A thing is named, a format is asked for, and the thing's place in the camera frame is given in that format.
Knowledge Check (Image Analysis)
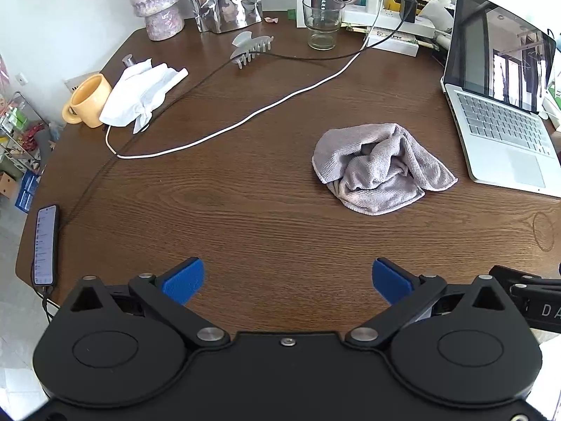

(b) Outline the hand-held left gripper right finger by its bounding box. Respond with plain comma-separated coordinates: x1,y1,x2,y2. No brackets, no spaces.
345,256,513,354

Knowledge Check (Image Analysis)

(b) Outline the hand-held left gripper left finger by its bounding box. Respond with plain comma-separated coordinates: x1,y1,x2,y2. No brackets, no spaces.
69,256,231,354

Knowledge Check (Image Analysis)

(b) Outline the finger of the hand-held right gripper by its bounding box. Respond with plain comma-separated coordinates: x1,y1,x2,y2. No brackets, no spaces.
488,265,544,288

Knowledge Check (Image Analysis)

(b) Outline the grey towel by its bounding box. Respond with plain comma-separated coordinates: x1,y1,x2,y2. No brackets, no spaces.
312,123,459,216

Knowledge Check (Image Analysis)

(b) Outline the black smartphone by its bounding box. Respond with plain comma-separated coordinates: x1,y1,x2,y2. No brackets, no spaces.
32,204,61,288

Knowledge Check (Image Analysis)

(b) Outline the silver laptop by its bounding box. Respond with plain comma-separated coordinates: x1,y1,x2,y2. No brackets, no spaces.
439,0,561,198

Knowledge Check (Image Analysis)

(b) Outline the blue box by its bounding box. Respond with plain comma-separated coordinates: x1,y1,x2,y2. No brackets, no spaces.
15,171,42,213

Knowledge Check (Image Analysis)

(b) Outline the crumpled white tissue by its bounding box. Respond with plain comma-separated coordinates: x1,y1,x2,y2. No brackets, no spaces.
99,58,189,134

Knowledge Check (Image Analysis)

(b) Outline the cardboard box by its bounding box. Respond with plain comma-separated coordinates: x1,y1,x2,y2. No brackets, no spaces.
0,171,18,200

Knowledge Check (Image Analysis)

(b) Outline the yellow mug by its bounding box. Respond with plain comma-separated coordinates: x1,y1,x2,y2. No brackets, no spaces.
61,73,113,129

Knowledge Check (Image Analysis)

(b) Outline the flat white box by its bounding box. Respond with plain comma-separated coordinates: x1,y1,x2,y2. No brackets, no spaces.
366,31,419,58

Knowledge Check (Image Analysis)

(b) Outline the translucent hair claw clip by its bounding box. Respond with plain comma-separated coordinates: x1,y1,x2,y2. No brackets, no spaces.
230,31,275,70

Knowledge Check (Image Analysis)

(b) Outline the clear drinking glass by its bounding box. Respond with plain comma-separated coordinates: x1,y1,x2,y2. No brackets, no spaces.
302,0,346,50

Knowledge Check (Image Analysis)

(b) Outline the white power strip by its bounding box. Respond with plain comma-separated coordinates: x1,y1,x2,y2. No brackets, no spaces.
342,4,439,38

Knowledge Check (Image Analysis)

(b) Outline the black charger plug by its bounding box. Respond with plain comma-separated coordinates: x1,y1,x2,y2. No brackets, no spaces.
399,0,420,25

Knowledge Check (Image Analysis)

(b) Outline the crumpled white plastic bag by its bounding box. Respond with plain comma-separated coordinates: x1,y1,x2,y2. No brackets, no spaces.
423,0,457,31

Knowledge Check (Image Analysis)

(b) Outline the yellow box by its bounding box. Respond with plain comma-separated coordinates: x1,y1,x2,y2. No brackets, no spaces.
386,0,424,16

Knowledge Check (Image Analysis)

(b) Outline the white cable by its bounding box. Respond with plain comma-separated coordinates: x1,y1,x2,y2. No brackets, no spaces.
104,0,395,159

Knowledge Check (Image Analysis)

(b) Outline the wire storage rack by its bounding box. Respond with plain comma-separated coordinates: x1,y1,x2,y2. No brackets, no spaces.
0,91,51,172

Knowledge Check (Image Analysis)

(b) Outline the black cable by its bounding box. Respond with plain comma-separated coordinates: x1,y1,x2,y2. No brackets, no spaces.
41,0,419,316

